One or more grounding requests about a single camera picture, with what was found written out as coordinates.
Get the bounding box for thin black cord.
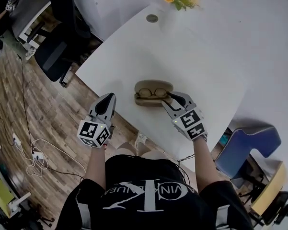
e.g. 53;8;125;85
176;153;195;185

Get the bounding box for black printed t-shirt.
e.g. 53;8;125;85
59;154;254;230

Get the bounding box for beige glasses case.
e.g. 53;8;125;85
134;80;173;107

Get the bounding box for grey top white desk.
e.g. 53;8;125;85
9;0;52;50

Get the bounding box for eyeglasses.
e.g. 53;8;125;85
137;87;168;98

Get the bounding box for black floor cable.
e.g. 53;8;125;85
20;56;84;179

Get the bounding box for yellow chair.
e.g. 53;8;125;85
250;161;288;213

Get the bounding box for person's leg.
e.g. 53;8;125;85
140;150;170;161
116;142;138;157

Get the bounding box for person's left forearm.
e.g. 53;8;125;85
85;145;106;191

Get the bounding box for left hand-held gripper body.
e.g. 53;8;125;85
77;113;115;149

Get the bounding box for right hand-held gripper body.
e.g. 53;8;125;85
170;104;208;141

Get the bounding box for white table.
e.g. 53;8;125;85
75;1;245;162

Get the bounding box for white floor cable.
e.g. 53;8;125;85
26;138;87;177

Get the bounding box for person's right leg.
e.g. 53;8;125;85
140;150;170;161

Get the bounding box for blue chair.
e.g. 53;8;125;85
215;126;282;179

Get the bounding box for person's left leg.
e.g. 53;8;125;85
116;142;138;157

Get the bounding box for green desk panel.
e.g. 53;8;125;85
0;163;15;219

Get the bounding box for person's right forearm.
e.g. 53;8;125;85
193;135;219;194

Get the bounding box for white patterned shoe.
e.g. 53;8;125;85
135;133;148;150

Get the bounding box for black office chair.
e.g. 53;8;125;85
35;0;92;86

